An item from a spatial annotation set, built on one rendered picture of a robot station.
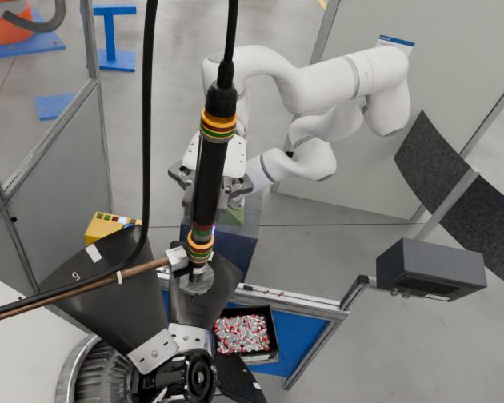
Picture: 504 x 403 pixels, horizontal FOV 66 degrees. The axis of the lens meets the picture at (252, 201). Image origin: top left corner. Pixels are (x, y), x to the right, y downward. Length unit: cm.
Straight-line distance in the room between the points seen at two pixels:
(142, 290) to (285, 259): 188
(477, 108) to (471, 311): 133
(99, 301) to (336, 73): 64
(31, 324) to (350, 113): 93
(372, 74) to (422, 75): 171
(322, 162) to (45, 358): 94
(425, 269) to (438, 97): 158
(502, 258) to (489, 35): 119
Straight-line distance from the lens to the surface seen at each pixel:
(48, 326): 100
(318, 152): 132
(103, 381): 95
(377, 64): 86
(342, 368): 241
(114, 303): 83
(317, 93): 79
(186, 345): 97
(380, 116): 99
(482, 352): 294
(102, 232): 129
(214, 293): 103
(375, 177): 297
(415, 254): 125
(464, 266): 133
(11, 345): 95
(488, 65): 265
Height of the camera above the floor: 207
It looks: 45 degrees down
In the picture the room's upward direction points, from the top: 15 degrees clockwise
